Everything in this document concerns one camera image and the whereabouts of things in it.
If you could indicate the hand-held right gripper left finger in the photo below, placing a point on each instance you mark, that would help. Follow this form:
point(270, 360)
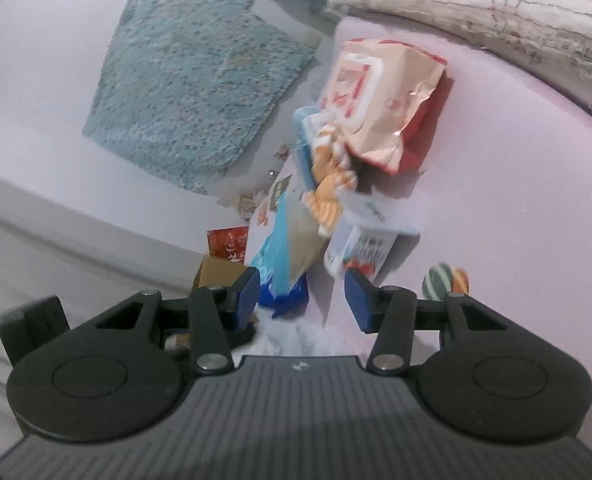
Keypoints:
point(248, 297)

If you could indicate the red snack bag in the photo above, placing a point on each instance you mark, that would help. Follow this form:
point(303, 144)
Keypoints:
point(226, 245)

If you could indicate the white paper carton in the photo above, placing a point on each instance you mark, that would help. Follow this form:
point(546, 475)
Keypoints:
point(361, 245)

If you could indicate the white teal bag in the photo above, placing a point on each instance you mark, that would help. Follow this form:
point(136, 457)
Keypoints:
point(301, 240)

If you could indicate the floral wall cloth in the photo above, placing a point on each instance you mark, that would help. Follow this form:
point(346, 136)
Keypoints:
point(191, 85)

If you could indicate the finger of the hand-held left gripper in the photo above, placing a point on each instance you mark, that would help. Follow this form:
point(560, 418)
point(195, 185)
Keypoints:
point(31, 327)

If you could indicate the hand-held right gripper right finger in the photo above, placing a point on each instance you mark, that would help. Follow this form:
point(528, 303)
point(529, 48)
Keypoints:
point(358, 302)

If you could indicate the rolled white quilt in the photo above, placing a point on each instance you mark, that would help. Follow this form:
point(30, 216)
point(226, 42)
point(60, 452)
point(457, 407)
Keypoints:
point(476, 5)

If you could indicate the red white wipes pack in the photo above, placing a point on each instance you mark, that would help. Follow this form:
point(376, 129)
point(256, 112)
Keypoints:
point(376, 100)

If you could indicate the white plastic bag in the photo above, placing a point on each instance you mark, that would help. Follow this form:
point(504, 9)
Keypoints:
point(301, 337)

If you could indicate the brown cardboard box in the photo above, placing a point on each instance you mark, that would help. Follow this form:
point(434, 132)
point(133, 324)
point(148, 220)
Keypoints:
point(216, 272)

